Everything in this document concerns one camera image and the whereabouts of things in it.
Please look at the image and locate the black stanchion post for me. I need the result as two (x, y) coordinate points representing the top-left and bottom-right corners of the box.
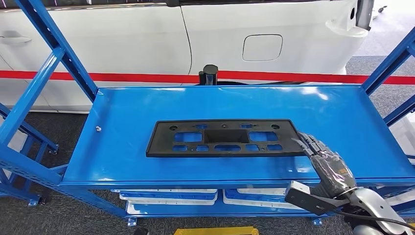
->
(198, 64), (219, 86)

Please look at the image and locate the black license plate frame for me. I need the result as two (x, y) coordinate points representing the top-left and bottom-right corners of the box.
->
(146, 119), (306, 159)

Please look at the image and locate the yellow floor tape square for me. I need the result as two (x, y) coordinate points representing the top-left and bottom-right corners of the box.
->
(173, 226), (260, 235)

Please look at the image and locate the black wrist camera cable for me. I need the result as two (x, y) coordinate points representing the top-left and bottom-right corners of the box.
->
(334, 210), (415, 232)

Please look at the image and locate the white car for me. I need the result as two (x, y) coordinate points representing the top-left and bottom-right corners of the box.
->
(0, 0), (375, 114)

